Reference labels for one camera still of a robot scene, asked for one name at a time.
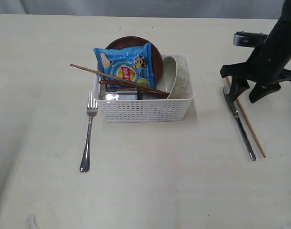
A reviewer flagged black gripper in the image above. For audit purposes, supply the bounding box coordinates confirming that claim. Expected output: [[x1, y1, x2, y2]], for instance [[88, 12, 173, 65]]
[[220, 19, 291, 104]]

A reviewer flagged wooden chopstick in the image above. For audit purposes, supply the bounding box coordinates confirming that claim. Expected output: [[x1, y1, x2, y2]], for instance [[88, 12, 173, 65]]
[[225, 77, 266, 158], [70, 63, 157, 90]]

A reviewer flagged silver table knife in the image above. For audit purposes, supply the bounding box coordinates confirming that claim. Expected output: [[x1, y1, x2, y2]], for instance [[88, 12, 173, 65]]
[[223, 85, 257, 161]]

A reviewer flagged dark red wooden spoon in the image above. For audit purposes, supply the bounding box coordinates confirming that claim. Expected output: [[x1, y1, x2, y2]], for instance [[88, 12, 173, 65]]
[[99, 80, 170, 99]]

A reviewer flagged white perforated plastic basket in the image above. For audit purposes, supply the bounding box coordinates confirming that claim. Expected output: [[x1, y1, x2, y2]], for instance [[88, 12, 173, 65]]
[[92, 53, 195, 123]]

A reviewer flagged silver fork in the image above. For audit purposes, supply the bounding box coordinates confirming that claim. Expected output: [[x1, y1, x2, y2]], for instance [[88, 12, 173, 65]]
[[79, 91, 98, 173]]

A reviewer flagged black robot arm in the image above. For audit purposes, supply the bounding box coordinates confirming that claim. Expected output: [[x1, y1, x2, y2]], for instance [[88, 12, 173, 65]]
[[220, 0, 291, 103]]

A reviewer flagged white ceramic bowl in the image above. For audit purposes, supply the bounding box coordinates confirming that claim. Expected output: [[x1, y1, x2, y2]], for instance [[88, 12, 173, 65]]
[[156, 54, 191, 99]]

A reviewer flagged blue chips bag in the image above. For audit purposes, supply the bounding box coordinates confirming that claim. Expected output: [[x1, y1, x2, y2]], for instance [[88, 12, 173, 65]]
[[93, 42, 156, 88]]

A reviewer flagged brown round plate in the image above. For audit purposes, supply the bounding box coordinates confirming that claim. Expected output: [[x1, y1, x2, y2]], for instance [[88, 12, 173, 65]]
[[106, 36, 163, 83]]

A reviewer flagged silver foil packet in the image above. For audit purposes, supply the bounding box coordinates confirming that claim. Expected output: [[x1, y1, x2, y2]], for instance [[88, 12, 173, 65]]
[[100, 87, 138, 101]]

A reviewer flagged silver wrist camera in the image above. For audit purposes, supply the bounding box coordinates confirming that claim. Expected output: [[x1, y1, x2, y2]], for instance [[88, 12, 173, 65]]
[[233, 31, 268, 47]]

